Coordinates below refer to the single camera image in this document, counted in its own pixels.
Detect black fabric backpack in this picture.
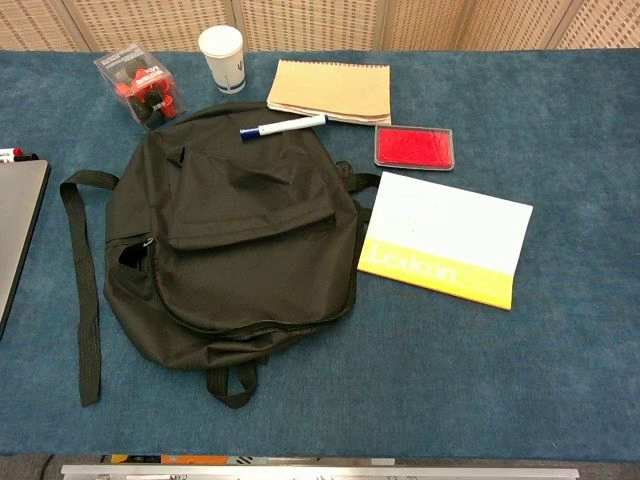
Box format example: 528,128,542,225
59,102,381,410

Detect clear box red black parts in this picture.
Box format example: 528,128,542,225
93,42,186,131

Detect woven folding screen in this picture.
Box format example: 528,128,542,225
0,0,640,52

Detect grey laptop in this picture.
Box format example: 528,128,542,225
0,158,52,341

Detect aluminium rail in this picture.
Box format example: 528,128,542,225
60,463,581,480

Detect blue felt table cover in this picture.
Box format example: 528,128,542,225
0,48,640,464

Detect red ink pad clear case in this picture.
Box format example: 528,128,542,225
373,124,456,172

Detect brown spiral notebook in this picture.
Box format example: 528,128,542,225
266,59,392,127

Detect blue white marker pen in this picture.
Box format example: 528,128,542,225
239,113,328,143

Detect white yellow Lexicon book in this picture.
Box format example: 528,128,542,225
356,171,534,312

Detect white paper cup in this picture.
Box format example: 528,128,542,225
197,24,248,95

